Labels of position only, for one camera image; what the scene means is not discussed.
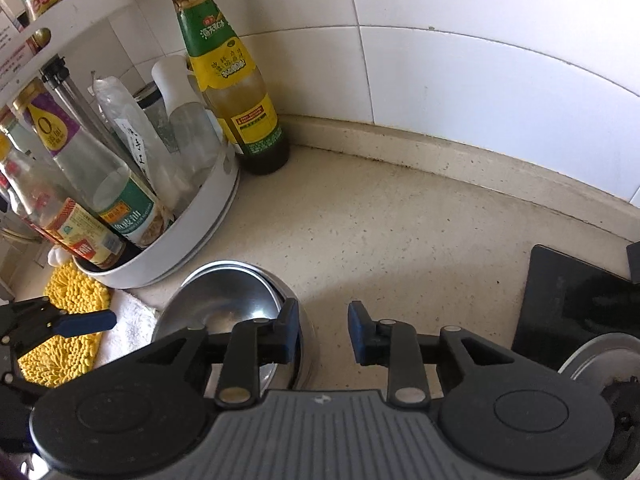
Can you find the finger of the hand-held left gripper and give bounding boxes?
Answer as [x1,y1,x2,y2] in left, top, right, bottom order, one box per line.
[0,297,117,356]
[0,367,47,403]

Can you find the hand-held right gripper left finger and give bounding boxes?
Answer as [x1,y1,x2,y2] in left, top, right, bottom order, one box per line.
[131,299,301,407]

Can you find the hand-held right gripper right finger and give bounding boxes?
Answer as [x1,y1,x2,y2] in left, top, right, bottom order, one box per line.
[348,301,521,407]

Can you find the stainless steel bowl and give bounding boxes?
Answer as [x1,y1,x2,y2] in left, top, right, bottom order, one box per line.
[164,265,285,388]
[151,260,317,392]

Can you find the yellow chenille mat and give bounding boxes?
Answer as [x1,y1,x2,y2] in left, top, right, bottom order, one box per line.
[17,262,112,389]

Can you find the white terry towel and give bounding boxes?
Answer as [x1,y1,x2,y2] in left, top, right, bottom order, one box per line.
[90,290,163,368]

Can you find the yellow red label vinegar bottle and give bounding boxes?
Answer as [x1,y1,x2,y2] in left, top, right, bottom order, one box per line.
[0,132,128,271]

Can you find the white condiment rack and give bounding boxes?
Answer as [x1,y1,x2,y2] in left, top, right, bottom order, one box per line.
[0,0,241,291]

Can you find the green label soy sauce bottle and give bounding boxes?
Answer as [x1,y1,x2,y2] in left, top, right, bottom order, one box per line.
[12,77,176,251]

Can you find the black glass gas stove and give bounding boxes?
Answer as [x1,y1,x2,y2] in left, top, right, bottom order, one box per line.
[511,242,640,461]

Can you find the clear plastic bag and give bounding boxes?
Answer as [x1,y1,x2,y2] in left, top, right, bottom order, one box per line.
[92,76,166,196]

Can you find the glass jar dark lid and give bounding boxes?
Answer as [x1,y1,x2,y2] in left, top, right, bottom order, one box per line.
[132,84,173,156]

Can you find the white cap spray bottle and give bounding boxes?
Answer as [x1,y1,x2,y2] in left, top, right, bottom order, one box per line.
[151,55,223,181]

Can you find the green yellow label bottle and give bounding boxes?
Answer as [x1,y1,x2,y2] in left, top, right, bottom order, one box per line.
[166,0,291,176]

